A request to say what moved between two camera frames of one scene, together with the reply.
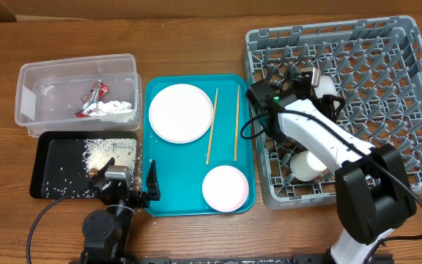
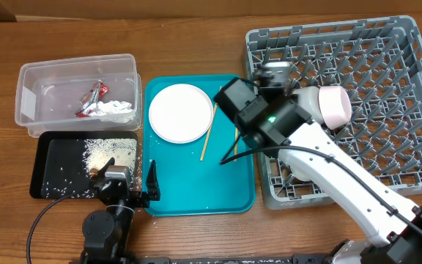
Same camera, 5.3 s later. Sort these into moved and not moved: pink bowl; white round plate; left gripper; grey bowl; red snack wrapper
Moved: grey bowl; pink bowl
Not moved: red snack wrapper; white round plate; left gripper
